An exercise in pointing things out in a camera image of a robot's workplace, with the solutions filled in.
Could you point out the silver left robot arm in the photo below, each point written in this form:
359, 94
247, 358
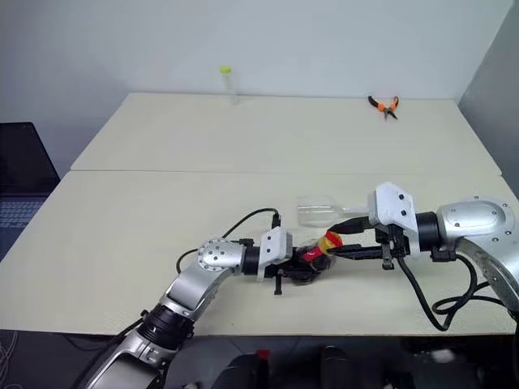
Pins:
211, 257

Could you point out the dark bottle with red-yellow label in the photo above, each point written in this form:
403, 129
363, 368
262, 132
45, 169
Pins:
313, 255

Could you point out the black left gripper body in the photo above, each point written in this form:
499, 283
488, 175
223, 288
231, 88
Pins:
288, 270

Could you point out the clear plastic bottle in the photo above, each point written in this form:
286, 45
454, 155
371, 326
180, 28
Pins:
316, 210

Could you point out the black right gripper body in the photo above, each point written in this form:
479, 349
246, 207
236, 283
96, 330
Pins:
395, 245

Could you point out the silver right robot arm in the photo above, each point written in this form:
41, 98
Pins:
470, 223

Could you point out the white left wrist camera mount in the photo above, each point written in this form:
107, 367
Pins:
275, 247

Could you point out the clear tube with yellow-green cap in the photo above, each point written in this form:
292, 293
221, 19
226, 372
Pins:
231, 87

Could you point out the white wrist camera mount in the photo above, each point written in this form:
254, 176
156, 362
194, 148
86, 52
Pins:
275, 247
391, 210

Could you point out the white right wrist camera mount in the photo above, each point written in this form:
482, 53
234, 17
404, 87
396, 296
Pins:
391, 210

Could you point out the orange-black pliers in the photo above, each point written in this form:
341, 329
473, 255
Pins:
385, 107

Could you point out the dark rounded shape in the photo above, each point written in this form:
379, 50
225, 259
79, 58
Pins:
336, 366
239, 370

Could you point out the dark laptop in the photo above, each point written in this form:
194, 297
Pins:
22, 162

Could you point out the dark bottle with red cap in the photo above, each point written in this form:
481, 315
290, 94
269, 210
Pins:
263, 368

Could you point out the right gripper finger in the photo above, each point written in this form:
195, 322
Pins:
353, 226
361, 252

